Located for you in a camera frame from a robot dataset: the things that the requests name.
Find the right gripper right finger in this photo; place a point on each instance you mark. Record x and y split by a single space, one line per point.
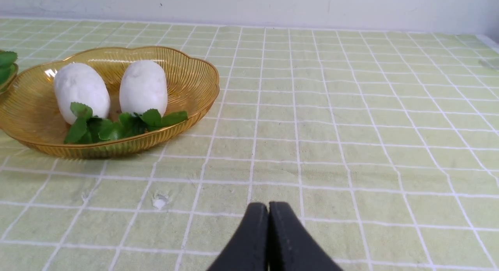
291 247

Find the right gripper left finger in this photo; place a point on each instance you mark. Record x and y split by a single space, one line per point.
247 248

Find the white toy radish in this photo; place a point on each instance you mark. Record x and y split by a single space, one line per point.
143 100
83 101

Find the orange toy carrot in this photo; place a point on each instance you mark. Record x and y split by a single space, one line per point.
7 61

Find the green checked tablecloth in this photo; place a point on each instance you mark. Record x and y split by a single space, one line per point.
384 143

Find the amber ribbed plastic plate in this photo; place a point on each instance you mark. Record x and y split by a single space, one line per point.
30 115

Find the green ribbed plastic plate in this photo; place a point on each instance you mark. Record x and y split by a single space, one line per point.
7 80

